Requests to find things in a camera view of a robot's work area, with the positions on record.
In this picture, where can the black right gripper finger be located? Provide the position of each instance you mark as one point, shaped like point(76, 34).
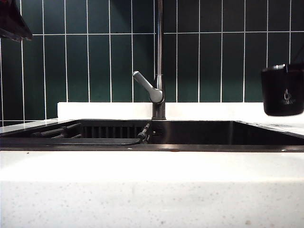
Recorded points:
point(295, 67)

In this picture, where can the black mug with steel rim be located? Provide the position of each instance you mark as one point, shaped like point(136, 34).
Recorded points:
point(280, 95)

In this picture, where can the grey metal faucet lever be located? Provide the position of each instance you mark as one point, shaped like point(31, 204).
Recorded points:
point(145, 83)

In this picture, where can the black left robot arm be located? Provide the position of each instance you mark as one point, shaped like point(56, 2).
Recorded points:
point(12, 21)

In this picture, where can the black sink basin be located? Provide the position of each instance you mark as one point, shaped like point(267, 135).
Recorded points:
point(213, 136)

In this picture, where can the dark metal faucet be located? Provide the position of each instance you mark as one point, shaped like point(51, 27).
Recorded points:
point(159, 47)

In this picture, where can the black sink drain rack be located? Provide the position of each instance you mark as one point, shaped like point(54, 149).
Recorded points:
point(95, 141)

